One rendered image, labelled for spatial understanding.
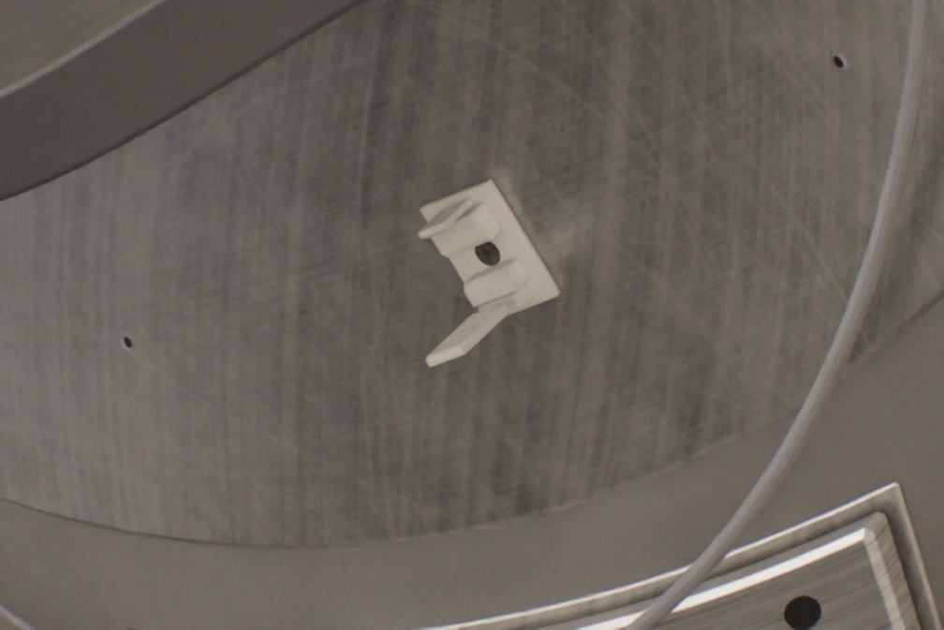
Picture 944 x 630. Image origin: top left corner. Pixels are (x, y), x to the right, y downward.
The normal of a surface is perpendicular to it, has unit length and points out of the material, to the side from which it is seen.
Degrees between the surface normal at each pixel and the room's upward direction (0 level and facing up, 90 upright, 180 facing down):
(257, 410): 90
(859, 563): 90
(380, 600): 90
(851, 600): 90
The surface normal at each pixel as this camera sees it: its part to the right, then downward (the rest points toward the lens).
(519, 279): 0.70, -0.27
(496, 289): -0.49, 0.48
